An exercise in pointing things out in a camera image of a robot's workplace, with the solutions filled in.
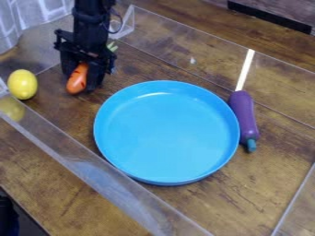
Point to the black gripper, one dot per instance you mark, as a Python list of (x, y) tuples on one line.
[(84, 45)]

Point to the orange toy carrot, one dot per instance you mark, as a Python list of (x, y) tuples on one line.
[(76, 84)]

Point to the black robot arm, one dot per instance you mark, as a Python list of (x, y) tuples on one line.
[(94, 7)]

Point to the yellow toy lemon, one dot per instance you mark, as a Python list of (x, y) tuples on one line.
[(23, 84)]

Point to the white grey curtain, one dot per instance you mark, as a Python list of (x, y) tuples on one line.
[(23, 14)]

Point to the blue round plate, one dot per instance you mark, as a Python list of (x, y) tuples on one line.
[(167, 132)]

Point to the purple toy eggplant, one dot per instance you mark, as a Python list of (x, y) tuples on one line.
[(242, 105)]

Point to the black bar in background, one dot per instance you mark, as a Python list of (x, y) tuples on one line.
[(272, 18)]

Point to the clear acrylic triangle bracket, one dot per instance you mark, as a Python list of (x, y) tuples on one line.
[(122, 24)]

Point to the clear acrylic barrier wall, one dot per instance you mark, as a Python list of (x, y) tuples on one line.
[(260, 195)]

